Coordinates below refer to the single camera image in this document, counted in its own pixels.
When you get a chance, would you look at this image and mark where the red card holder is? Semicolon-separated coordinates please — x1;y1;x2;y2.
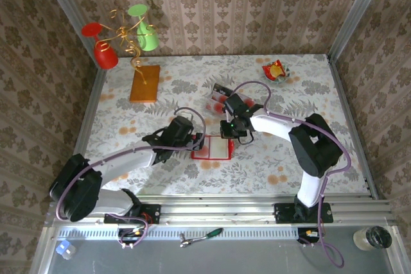
191;134;235;162

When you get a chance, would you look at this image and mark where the black VIP card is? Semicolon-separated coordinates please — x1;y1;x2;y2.
213;83;234;96

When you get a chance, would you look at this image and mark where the floral tablecloth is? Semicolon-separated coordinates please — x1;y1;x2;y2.
74;54;369;196

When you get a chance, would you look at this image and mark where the small glass bowl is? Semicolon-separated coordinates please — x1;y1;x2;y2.
263;64;292;85

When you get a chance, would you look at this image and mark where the red snack packet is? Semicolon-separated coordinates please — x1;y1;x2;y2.
261;59;286;81

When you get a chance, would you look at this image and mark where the left black connector block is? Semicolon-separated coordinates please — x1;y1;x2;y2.
117;227;146;245

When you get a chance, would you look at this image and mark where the black connector block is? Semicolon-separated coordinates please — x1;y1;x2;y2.
297;227;322;245
117;227;146;245

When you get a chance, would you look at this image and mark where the green plastic wine glass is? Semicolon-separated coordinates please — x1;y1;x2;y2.
127;3;160;52

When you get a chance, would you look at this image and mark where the red plastic wine glass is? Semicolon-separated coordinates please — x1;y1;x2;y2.
80;22;119;71

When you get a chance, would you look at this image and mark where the right black connector block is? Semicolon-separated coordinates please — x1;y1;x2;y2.
297;227;322;245

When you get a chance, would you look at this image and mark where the small blue white plastic box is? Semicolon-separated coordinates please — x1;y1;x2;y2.
55;238;78;261

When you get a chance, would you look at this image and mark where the clear jar with black lid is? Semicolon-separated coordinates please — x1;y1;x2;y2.
353;225;394;252

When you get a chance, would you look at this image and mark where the thin black cable loop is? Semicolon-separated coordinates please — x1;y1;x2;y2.
236;130;255;146

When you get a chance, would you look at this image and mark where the aluminium front rail beam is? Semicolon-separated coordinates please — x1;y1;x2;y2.
44;198;398;227

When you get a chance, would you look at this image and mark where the gold wire stand wooden base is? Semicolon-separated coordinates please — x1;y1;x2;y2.
107;9;161;105

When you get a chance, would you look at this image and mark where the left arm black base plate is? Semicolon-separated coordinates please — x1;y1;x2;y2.
103;203;162;225

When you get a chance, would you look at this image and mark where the slotted grey cable duct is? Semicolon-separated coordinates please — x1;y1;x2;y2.
56;226;304;241

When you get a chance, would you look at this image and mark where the left aluminium side rail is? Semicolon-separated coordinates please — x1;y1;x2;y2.
60;67;107;201

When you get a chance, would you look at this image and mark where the aluminium side rail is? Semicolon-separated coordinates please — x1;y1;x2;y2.
326;55;379;198
60;67;107;201

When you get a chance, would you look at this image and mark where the green handled ratchet wrench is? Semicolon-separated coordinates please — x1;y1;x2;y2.
179;227;224;249

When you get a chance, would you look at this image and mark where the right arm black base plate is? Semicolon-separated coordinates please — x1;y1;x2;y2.
274;202;334;225

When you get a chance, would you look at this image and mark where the right aluminium side rail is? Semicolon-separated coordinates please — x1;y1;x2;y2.
326;55;379;198

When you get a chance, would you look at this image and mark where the right aluminium corner post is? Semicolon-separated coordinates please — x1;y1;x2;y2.
328;0;392;60

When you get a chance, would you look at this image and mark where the aluminium corner post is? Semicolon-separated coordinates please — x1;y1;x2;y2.
35;0;98;63
328;0;392;60

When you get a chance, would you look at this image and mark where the left aluminium corner post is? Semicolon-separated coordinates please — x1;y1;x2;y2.
35;0;98;63

